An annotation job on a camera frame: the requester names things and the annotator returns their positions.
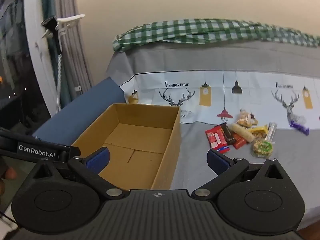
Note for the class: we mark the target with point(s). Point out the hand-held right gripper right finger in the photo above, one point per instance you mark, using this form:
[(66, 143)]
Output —
[(217, 160)]

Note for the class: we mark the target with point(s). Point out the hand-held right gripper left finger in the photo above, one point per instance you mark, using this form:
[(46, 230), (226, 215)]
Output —
[(97, 160)]

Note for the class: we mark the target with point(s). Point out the dark brown chocolate bar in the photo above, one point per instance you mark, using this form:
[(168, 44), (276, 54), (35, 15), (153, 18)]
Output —
[(228, 135)]

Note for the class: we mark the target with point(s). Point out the small red snack bar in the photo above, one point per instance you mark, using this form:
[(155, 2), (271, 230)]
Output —
[(240, 142)]

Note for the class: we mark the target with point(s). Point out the cardboard box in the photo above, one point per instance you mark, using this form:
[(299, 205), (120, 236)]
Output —
[(140, 140)]

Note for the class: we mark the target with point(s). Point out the round green cookie packet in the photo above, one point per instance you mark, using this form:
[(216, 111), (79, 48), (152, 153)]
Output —
[(262, 147)]

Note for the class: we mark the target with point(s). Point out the clear tube snack packet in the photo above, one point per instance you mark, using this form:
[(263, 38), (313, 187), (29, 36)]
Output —
[(271, 130)]

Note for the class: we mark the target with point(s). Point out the purple chocolate bar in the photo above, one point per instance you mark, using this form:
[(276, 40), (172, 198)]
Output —
[(298, 127)]

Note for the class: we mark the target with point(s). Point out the person's left hand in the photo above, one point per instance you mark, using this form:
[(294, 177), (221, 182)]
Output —
[(8, 173)]

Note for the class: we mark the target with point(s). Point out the cream wafer packet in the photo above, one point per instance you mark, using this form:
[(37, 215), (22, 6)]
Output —
[(242, 131)]

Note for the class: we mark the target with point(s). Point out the clear bag of pastries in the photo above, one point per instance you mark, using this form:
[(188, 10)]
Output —
[(245, 120)]

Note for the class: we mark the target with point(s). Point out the blue cushion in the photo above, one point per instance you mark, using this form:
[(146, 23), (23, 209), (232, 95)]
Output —
[(82, 112)]

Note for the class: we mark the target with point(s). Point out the yellow snack packet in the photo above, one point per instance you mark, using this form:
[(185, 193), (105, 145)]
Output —
[(258, 129)]

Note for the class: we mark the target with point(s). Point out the white curtain clip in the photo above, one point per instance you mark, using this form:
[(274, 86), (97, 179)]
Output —
[(77, 89)]

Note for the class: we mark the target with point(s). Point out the grey curtain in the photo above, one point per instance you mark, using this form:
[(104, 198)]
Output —
[(72, 55)]

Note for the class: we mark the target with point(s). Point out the grey printed bed sheet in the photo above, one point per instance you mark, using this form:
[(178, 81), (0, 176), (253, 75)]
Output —
[(250, 60)]

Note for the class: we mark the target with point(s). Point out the black garment steamer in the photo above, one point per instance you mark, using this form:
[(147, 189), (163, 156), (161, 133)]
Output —
[(53, 30)]

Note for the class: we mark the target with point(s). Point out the green checked cloth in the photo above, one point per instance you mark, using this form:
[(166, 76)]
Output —
[(200, 30)]

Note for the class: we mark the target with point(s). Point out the black handheld steamer on hook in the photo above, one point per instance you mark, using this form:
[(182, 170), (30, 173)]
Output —
[(47, 2)]

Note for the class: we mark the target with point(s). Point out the white window frame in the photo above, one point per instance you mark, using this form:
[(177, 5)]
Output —
[(37, 55)]

